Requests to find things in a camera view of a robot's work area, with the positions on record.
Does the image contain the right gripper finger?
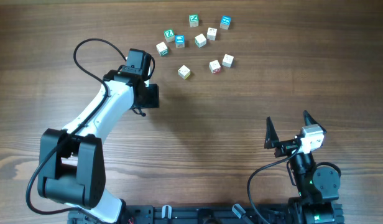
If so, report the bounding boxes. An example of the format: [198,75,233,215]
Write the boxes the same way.
[264,116,280,149]
[303,110,327,134]

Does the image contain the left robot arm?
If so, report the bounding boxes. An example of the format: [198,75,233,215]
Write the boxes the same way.
[31,49,159,223]

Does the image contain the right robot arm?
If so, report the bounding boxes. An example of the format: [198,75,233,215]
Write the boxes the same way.
[262,111,344,224]

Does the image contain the white block teal side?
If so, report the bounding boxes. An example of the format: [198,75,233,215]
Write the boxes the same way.
[156,42,168,57]

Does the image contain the green Z block left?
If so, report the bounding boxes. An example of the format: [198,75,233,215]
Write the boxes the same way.
[164,29,175,42]

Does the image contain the green z block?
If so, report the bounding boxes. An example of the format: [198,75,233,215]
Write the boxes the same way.
[164,29,175,42]
[188,14,199,27]

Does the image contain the white block yellow side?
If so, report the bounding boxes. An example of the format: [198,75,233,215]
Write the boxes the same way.
[178,65,191,80]

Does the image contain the blue block centre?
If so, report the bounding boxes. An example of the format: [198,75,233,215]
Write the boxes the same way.
[175,35,185,48]

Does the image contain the white block green side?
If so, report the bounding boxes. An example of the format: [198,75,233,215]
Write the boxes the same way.
[195,34,207,48]

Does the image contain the green Z block far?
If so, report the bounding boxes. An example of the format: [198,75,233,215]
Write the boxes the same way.
[188,14,199,27]

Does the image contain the white block red Q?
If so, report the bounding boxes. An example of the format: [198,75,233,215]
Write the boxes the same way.
[209,60,221,74]

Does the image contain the white block red side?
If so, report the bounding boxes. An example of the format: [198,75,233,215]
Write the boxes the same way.
[206,27,217,40]

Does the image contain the white block blue side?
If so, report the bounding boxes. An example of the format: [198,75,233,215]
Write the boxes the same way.
[222,54,234,68]

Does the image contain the blue block far right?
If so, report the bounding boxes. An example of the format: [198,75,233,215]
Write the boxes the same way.
[220,16,231,30]

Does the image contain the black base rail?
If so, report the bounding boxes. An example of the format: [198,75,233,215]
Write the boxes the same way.
[67,203,345,224]

